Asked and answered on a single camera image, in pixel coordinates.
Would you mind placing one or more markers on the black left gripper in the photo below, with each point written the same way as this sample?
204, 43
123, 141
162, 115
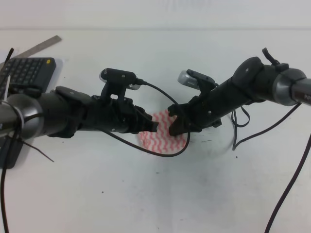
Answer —
118, 116

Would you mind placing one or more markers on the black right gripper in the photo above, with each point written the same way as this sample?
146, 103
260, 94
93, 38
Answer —
203, 111

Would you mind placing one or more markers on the pink white wavy towel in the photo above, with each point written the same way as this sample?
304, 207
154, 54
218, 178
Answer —
161, 141

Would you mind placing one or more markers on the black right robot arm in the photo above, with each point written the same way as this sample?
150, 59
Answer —
252, 82

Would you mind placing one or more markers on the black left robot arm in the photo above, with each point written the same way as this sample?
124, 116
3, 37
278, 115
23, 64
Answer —
63, 112

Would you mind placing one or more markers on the black zip tie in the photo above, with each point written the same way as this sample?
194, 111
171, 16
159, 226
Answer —
12, 145

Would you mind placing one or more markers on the black keyboard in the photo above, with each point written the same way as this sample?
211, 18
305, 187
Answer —
27, 71

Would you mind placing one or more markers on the metal ruler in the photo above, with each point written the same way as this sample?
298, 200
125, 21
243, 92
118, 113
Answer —
37, 48

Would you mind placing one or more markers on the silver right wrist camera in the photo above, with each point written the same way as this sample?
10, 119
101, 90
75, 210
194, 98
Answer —
198, 81

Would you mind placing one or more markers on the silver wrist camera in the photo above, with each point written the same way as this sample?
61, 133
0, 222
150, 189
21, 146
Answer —
116, 82
198, 81

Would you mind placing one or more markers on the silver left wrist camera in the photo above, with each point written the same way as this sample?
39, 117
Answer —
116, 82

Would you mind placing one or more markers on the black cable tie end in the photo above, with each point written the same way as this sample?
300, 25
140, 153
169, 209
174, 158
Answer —
9, 55

